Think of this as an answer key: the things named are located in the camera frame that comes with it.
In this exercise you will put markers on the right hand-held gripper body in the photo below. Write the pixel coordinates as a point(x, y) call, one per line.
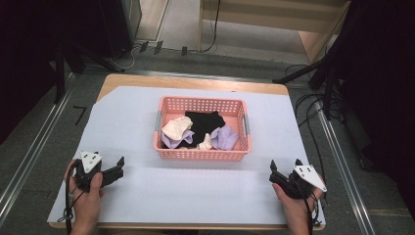
point(301, 186)

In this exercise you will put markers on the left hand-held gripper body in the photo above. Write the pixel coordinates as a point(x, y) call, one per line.
point(85, 178)

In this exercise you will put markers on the person's right hand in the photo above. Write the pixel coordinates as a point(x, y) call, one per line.
point(297, 210)

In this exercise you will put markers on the person's left hand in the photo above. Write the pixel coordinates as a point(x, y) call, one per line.
point(84, 205)

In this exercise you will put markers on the white table sheet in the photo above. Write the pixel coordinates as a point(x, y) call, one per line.
point(130, 130)

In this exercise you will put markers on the purple cloth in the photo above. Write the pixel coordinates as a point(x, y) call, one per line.
point(225, 137)
point(172, 142)

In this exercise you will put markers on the small cream cloth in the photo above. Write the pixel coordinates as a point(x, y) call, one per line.
point(206, 144)

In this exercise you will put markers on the large cream cloth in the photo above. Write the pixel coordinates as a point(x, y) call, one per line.
point(176, 128)

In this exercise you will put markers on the pink plastic basket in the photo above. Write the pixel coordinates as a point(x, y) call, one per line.
point(199, 154)

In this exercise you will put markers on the black cloth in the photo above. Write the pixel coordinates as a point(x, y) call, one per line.
point(204, 124)

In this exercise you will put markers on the black metal stand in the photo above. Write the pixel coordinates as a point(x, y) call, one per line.
point(303, 70)

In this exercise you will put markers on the dark curtain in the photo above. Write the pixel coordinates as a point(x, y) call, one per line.
point(26, 65)
point(385, 81)

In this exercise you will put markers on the wooden table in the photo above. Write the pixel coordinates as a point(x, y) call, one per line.
point(182, 81)

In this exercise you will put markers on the black tape strip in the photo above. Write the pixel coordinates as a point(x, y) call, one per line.
point(158, 47)
point(144, 46)

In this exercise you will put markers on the dark cabinet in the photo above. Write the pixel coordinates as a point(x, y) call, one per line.
point(119, 29)

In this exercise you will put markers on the metal floor rail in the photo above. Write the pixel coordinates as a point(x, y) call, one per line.
point(32, 153)
point(195, 76)
point(345, 176)

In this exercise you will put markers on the black upright post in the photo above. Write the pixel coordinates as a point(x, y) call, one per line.
point(59, 75)

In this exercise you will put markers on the light wooden frame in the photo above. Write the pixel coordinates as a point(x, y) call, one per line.
point(313, 39)

